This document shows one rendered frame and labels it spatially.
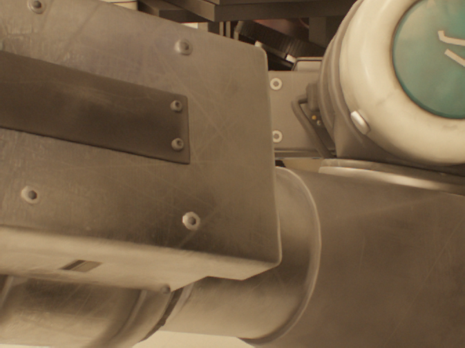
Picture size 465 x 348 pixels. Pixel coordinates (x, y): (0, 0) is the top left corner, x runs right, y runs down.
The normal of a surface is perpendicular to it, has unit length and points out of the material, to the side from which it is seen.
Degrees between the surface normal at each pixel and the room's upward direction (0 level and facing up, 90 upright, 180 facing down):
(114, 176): 58
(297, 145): 70
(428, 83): 74
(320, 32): 90
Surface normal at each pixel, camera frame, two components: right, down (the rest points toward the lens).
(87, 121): 0.58, -0.33
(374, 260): 0.47, 0.03
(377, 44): 0.00, -0.06
